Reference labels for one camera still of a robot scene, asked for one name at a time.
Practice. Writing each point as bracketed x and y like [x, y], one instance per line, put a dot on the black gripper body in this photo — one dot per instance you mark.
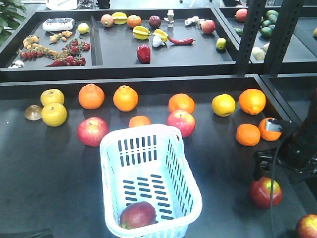
[303, 166]

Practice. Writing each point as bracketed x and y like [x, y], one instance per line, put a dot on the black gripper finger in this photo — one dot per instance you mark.
[259, 170]

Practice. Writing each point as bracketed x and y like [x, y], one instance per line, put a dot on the red apple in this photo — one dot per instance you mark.
[263, 191]
[92, 130]
[137, 215]
[307, 226]
[182, 120]

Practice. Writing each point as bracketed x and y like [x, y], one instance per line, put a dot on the light blue plastic basket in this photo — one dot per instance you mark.
[148, 163]

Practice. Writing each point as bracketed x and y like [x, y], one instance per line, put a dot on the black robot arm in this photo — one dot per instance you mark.
[301, 137]

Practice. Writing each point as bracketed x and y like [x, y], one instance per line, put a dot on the orange front right pair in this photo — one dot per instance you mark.
[268, 135]

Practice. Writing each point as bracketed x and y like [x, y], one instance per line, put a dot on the orange pair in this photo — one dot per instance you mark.
[248, 134]
[268, 135]

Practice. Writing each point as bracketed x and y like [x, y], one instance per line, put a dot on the orange front left pair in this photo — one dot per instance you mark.
[248, 134]

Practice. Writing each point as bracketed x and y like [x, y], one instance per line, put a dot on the large orange far right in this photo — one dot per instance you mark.
[252, 101]

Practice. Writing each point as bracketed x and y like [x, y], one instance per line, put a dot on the yellow orange citrus fruit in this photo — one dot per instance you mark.
[223, 105]

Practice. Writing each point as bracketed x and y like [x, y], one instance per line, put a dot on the orange beside middle apple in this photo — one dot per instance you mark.
[181, 101]

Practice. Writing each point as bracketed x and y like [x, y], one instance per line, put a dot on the red chili pepper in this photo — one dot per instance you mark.
[186, 41]

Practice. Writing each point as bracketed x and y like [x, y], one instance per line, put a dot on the red bell pepper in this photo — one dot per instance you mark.
[144, 53]

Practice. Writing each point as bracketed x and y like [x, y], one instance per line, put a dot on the green potted plant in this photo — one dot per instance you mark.
[12, 14]

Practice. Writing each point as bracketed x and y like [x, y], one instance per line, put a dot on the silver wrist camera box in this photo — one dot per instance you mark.
[273, 125]

